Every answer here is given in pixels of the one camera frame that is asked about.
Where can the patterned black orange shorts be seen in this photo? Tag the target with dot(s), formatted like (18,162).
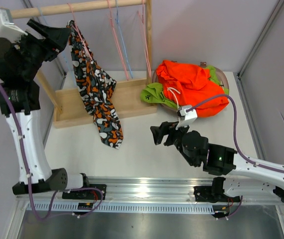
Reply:
(96,88)

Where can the white slotted cable duct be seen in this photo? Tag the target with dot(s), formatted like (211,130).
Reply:
(138,208)

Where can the blue wire hanger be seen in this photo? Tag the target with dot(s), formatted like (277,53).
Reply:
(122,39)

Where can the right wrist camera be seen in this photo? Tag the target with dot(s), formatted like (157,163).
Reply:
(186,116)

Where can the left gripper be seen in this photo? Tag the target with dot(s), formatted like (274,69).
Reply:
(57,38)

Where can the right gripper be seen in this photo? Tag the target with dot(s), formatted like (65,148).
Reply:
(166,128)

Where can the wooden clothes rack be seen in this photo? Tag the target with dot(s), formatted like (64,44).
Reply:
(67,110)

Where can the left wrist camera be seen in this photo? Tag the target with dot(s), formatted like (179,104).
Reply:
(8,29)

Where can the blue hanger of orange shorts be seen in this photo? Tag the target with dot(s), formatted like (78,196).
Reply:
(62,67)

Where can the aluminium mounting rail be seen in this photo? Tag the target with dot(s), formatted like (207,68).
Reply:
(178,190)

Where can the pink plastic basket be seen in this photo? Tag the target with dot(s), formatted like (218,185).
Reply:
(222,82)

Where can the pink hanger of green shorts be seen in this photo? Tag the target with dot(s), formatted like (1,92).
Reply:
(117,41)

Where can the pink wire hanger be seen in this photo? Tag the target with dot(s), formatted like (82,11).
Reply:
(143,36)

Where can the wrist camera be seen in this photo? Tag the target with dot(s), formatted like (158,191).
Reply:
(8,29)
(186,116)

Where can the lime green shorts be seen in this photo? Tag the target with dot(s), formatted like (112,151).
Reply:
(153,93)

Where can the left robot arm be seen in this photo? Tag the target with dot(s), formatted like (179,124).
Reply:
(19,103)

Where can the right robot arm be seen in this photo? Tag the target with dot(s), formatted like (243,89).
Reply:
(234,175)

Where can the pink hanger of patterned shorts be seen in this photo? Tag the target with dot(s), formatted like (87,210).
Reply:
(87,53)

